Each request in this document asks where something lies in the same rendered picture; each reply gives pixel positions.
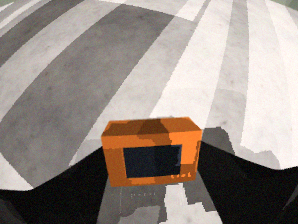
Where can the orange block with dark panel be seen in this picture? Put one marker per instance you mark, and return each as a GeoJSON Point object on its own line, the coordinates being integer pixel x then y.
{"type": "Point", "coordinates": [151, 152]}

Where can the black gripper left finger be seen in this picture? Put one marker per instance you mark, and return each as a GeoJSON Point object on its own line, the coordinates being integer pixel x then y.
{"type": "Point", "coordinates": [74, 197]}

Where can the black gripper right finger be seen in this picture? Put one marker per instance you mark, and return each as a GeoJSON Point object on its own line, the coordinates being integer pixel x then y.
{"type": "Point", "coordinates": [245, 192]}

